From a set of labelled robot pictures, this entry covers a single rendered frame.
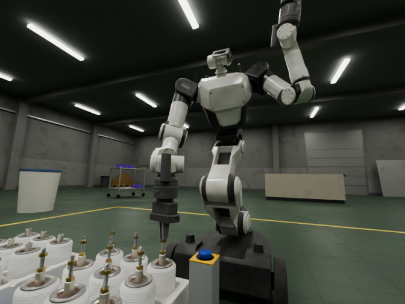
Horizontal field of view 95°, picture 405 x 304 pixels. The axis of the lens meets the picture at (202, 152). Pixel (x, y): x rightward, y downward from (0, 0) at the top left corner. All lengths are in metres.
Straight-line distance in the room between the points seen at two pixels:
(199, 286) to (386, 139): 12.19
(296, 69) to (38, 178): 3.61
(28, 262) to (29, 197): 2.84
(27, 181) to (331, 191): 6.54
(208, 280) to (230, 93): 0.80
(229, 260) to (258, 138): 10.68
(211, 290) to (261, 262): 0.40
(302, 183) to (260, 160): 5.49
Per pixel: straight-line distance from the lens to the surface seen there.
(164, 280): 0.73
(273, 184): 6.02
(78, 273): 0.78
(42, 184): 3.79
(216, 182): 0.89
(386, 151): 12.41
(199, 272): 0.61
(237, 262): 0.97
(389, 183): 11.81
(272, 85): 1.03
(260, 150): 11.33
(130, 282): 0.66
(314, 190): 6.12
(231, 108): 1.03
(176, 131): 0.89
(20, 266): 1.03
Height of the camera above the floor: 0.54
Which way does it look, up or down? 9 degrees up
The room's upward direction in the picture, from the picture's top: 1 degrees clockwise
